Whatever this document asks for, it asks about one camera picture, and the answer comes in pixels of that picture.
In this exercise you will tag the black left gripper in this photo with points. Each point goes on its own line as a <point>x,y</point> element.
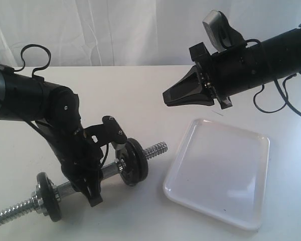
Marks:
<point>79,159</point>

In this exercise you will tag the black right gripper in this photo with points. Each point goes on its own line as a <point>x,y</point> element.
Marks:
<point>218,76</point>

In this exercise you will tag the chrome threaded dumbbell bar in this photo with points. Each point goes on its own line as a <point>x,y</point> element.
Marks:
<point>66,189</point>

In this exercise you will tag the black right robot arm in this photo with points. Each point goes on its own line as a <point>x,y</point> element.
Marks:
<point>282,55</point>

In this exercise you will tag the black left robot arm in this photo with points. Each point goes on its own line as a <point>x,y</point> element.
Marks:
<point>53,111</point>

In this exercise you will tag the white plastic tray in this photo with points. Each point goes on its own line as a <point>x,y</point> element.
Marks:
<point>220,171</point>

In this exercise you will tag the white backdrop curtain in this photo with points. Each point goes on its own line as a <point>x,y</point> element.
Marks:
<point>116,33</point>

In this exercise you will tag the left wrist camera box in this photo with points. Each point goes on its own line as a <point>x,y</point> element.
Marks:
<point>108,132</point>

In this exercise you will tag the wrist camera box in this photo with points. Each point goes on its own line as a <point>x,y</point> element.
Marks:
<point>108,132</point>
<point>221,34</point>

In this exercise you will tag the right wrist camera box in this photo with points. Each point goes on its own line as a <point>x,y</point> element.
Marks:
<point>221,34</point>

